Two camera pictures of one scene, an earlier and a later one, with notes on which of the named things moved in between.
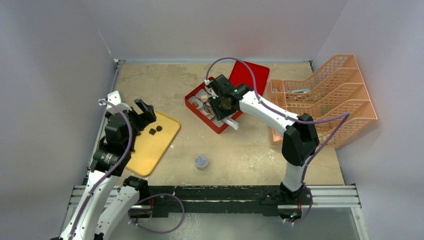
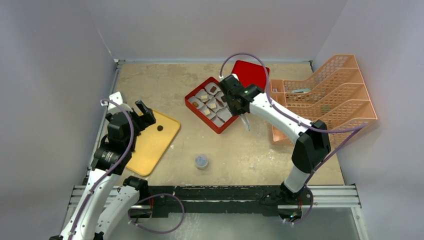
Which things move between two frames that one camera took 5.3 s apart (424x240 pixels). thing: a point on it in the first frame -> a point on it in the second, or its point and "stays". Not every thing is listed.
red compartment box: x=198 y=100 stays
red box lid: x=241 y=74 stays
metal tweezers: x=231 y=122 -> x=245 y=117
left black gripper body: x=140 y=121 stays
